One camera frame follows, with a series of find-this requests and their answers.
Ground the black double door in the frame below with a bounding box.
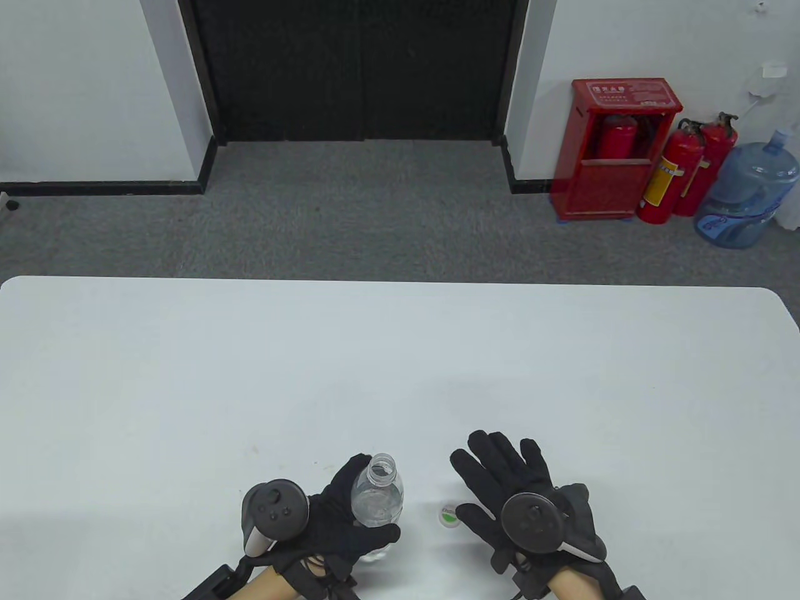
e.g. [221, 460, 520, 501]
[178, 0, 531, 144]

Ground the person's right forearm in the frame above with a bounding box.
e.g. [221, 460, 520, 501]
[549, 571, 602, 600]

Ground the blue water jug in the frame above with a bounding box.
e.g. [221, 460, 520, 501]
[694, 129, 800, 250]

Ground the clear mineral water bottle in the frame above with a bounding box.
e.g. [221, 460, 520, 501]
[350, 453, 405, 561]

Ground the person's left forearm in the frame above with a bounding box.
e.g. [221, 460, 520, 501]
[230, 564, 296, 600]

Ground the black baseboard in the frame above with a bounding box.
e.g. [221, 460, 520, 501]
[499, 136, 558, 195]
[0, 136, 219, 196]

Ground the red fire extinguisher cabinet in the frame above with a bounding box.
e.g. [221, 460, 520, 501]
[550, 78, 684, 222]

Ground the person's left hand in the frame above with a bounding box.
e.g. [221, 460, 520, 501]
[274, 453, 401, 581]

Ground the red extinguisher inside cabinet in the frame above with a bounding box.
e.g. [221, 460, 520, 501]
[597, 114, 639, 161]

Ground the black left hand controller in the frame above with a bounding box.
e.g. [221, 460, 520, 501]
[241, 479, 311, 558]

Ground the red extinguisher yellow label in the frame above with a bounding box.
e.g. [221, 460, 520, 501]
[636, 119, 708, 225]

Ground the white wall cable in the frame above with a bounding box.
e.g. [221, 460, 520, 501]
[748, 76, 781, 121]

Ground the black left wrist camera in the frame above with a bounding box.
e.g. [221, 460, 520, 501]
[183, 564, 243, 600]

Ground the red fire extinguisher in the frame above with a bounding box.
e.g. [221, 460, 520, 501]
[674, 112, 740, 218]

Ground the person's right hand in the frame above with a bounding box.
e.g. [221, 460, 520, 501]
[449, 429, 558, 583]

